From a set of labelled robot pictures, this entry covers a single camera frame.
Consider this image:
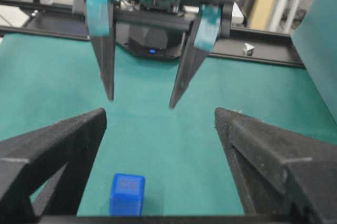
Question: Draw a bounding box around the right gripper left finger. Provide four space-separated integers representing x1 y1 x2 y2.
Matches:
1 108 107 223

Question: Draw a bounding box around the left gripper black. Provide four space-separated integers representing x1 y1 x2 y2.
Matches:
72 0 234 109

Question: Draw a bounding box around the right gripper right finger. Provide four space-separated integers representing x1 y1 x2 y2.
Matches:
214 107 336 223

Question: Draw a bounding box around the white corner bracket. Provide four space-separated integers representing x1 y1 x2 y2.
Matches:
243 43 255 56

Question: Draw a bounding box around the green table cloth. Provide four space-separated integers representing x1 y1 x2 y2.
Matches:
1 34 336 216

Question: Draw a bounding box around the blue block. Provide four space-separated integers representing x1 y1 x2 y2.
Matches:
109 173 145 216

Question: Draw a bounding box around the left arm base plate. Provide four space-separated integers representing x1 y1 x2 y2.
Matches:
116 23 185 60

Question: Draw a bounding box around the black table frame rail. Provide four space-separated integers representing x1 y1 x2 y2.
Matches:
0 0 309 69

